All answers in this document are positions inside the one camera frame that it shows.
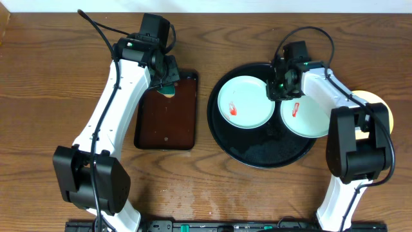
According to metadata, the round black tray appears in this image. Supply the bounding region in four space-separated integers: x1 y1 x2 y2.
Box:
207 63 316 168

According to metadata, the cardboard box corner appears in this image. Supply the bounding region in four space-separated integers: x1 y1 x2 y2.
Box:
0 3 11 43

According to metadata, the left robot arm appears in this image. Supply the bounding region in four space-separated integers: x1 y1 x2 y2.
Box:
53 37 180 231

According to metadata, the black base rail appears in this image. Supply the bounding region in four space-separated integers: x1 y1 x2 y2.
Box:
64 219 388 232

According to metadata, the light blue front plate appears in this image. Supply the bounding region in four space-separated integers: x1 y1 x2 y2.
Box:
217 75 276 129

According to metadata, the yellow plate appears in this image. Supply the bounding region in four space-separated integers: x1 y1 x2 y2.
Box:
353 90 394 134

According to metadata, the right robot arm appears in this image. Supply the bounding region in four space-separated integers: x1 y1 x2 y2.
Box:
267 56 395 231

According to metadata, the green yellow sponge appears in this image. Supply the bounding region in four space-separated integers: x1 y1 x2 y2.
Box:
157 85 176 98

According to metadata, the rectangular brown water tray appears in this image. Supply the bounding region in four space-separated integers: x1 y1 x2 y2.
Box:
134 70 198 150

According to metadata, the light green right plate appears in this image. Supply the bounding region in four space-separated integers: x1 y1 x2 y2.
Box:
280 95 330 139

